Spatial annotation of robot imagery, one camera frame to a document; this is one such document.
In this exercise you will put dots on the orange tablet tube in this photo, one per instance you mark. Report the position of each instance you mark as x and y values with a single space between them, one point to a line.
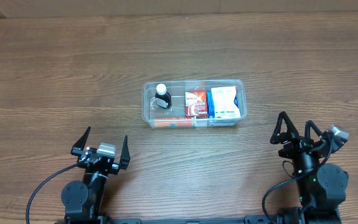
173 122

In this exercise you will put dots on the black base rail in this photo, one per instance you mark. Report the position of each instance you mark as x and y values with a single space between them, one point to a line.
248 219

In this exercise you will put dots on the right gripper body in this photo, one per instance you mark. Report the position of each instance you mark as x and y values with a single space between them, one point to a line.
295 149

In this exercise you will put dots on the dark bottle white cap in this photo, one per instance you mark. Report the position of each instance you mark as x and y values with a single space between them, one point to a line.
162 96

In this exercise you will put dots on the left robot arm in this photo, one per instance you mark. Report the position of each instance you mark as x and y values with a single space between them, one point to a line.
83 199

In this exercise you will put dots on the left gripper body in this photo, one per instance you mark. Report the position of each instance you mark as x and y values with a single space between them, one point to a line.
115 167

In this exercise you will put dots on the white and blue box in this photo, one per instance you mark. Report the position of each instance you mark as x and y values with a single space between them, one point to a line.
222 103

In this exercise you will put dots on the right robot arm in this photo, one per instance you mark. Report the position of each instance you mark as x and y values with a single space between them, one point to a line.
321 185

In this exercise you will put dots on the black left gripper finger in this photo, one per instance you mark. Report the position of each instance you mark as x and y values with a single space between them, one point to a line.
80 144
125 156

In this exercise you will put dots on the clear plastic container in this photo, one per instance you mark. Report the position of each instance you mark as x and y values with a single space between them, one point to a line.
177 89

